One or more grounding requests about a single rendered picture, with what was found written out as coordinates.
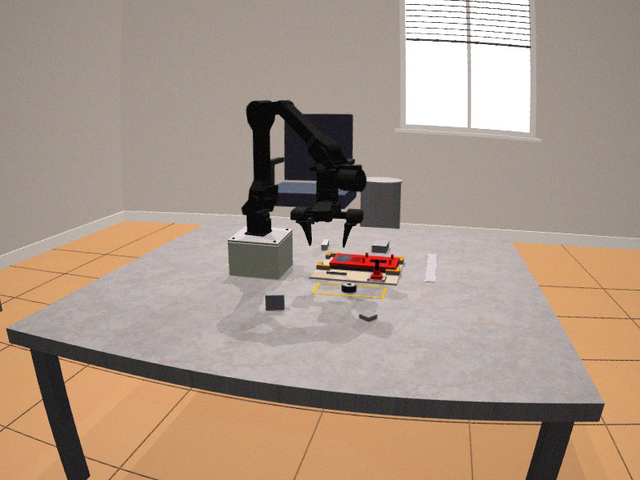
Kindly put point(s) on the black and white toy wheel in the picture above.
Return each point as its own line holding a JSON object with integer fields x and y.
{"x": 348, "y": 287}

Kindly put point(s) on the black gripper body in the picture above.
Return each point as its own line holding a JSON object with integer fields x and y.
{"x": 353, "y": 216}

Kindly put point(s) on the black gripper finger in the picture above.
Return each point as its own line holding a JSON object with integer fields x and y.
{"x": 347, "y": 229}
{"x": 306, "y": 225}

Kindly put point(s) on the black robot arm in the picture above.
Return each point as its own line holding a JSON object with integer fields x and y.
{"x": 323, "y": 149}

